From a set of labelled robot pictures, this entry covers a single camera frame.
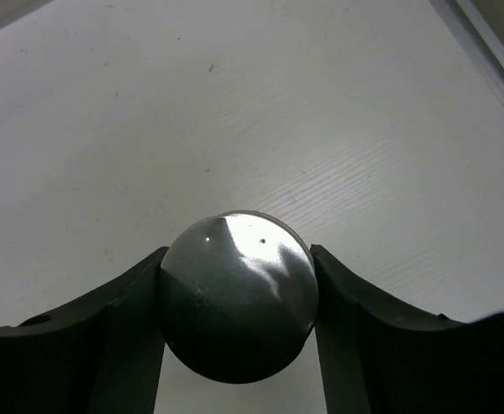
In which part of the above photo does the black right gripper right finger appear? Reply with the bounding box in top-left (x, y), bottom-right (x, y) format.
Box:
top-left (311, 245), bottom-right (504, 413)

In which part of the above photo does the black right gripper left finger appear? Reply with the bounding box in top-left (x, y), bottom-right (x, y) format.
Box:
top-left (0, 247), bottom-right (167, 413)

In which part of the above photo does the right aluminium side rail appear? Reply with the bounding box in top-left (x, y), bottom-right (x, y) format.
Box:
top-left (431, 1), bottom-right (504, 108)

